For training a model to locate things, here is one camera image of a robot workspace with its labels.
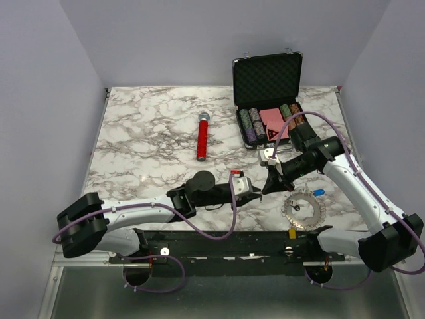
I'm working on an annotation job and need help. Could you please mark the black poker chip case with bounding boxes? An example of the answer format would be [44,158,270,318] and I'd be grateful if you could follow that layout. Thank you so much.
[232,51,303,150]

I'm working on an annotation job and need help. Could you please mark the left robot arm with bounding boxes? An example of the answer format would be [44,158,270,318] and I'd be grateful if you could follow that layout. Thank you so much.
[52,171,262,263]

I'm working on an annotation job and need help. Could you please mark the round metal keyring disc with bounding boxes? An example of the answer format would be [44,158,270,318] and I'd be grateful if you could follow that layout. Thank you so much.
[282,193,325,231]

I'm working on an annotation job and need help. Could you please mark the yellow tape piece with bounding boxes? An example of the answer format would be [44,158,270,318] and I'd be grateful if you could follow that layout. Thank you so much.
[288,228,297,239]

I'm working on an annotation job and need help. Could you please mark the small key on disc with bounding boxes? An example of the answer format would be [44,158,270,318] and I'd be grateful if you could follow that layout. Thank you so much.
[290,204,301,211]

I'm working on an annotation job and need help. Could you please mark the pink card with black triangle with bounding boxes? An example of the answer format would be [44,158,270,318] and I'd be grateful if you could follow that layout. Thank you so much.
[265,120,285,141]

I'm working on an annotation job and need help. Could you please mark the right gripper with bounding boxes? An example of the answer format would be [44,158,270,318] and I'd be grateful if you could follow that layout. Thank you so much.
[262,154,317,194]

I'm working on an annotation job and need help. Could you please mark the key with blue tag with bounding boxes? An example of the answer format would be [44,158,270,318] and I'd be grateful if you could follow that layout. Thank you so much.
[305,184,325,197]

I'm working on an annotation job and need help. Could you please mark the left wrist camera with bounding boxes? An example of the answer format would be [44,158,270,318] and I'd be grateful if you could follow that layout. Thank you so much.
[232,176,253,197]

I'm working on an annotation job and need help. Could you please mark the brown poker chip stack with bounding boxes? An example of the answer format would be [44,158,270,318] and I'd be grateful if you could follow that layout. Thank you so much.
[289,103,304,125]

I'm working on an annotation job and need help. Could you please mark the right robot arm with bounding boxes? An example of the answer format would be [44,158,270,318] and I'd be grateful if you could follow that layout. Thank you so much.
[259,122,424,272]

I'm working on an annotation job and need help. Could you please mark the red glitter microphone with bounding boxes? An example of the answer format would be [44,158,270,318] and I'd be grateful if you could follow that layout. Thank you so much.
[196,112,210,161]

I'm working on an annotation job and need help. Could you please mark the pink playing card deck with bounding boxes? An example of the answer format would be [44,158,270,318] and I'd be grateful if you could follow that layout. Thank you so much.
[259,108,284,125]

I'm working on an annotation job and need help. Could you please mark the black front mounting rail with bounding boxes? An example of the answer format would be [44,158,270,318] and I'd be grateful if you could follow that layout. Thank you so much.
[109,230,360,277]

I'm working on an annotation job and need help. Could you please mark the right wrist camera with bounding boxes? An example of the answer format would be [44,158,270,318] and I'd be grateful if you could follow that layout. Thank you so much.
[258,148,283,175]

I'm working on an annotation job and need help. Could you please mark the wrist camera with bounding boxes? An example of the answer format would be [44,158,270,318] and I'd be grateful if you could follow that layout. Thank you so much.
[258,148,283,175]
[232,176,253,197]

